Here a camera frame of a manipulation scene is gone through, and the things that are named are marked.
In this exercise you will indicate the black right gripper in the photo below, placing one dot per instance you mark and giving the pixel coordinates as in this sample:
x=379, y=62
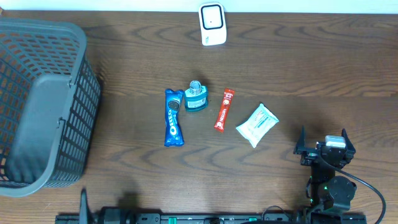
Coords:
x=311, y=154

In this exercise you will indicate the white teal wet wipes pack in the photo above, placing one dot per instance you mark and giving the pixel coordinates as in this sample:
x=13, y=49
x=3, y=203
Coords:
x=257, y=125

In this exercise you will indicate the red Nescafe coffee stick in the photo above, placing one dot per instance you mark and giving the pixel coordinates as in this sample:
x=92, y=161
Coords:
x=224, y=109

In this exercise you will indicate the blue Oreo cookie pack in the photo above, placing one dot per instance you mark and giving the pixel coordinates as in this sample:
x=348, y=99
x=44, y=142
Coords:
x=173, y=133

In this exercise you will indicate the teal mouthwash bottle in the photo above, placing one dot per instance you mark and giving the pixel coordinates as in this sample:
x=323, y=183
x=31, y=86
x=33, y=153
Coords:
x=196, y=97

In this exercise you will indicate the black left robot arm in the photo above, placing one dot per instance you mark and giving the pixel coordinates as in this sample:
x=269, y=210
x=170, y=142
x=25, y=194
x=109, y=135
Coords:
x=107, y=215

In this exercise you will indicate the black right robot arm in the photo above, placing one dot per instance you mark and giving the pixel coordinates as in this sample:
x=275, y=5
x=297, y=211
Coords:
x=330, y=194

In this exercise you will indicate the white barcode scanner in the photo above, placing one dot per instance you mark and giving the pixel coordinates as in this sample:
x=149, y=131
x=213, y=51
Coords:
x=212, y=24

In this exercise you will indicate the grey plastic shopping basket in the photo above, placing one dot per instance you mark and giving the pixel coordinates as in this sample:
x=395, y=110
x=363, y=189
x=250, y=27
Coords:
x=49, y=102

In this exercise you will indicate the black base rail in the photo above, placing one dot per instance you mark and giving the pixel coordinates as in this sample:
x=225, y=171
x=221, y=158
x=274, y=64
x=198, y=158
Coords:
x=155, y=218

